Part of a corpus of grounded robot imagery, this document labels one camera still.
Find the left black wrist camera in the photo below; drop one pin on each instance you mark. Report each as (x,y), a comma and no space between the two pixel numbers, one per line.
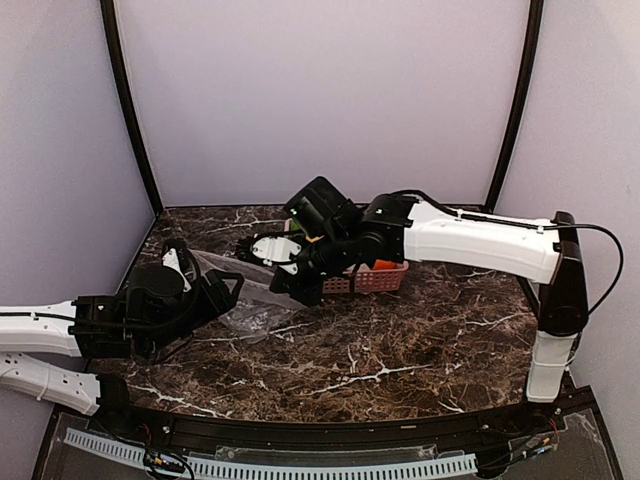
(153,293)

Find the right black frame post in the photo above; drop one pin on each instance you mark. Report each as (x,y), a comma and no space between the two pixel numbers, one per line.
(521,90)

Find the pink plastic basket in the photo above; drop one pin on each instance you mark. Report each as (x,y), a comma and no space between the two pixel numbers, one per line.
(370,280)

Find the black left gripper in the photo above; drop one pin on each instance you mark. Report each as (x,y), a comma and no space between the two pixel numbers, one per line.
(221,296)

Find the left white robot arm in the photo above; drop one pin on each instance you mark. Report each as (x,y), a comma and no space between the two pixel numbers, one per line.
(26,331)

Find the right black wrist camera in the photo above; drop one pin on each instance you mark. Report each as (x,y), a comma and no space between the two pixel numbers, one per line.
(314,206)

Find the orange tangerine toy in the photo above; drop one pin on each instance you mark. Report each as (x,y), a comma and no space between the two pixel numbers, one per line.
(385,265)

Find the white radish with green leaf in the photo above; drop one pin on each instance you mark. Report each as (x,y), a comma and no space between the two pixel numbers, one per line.
(295,227)

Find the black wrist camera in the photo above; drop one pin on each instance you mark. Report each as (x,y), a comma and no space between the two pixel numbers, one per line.
(314,206)
(153,293)

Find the black frame post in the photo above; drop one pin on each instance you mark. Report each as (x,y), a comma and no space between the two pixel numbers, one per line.
(521,90)
(126,100)

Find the left black frame post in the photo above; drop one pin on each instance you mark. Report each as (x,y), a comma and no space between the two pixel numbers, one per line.
(126,100)

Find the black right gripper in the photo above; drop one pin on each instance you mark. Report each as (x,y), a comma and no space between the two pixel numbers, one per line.
(281,283)

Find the white slotted cable duct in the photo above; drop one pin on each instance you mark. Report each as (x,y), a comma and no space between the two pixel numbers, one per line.
(245,463)

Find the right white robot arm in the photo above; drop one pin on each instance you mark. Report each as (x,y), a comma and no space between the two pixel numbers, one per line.
(404,228)

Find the clear zip top bag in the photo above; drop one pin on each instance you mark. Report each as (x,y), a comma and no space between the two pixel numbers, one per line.
(258,310)

